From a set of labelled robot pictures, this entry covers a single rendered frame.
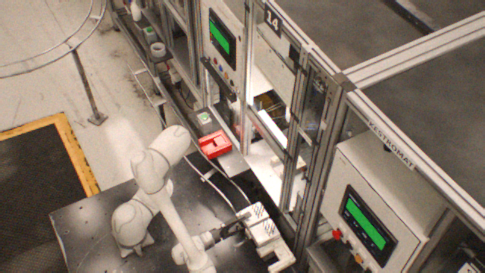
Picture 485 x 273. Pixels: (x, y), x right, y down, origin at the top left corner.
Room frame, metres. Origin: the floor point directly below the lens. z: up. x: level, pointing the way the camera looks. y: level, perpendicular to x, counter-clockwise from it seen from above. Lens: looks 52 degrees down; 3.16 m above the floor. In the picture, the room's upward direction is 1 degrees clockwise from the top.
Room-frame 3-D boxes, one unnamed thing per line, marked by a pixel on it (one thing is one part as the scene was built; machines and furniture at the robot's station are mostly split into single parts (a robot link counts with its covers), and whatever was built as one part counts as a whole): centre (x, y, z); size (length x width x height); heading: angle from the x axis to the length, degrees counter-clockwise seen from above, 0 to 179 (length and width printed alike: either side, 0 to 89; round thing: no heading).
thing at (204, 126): (1.83, 0.22, 0.97); 0.08 x 0.08 x 0.12; 31
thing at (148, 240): (1.22, 0.58, 0.71); 0.22 x 0.18 x 0.06; 31
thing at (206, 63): (1.82, 0.13, 1.37); 0.36 x 0.04 x 0.04; 31
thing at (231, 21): (1.89, 0.01, 1.60); 0.42 x 0.29 x 0.46; 31
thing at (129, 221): (1.25, 0.59, 0.85); 0.18 x 0.16 x 0.22; 149
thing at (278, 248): (1.16, -0.13, 0.84); 0.36 x 0.14 x 0.10; 31
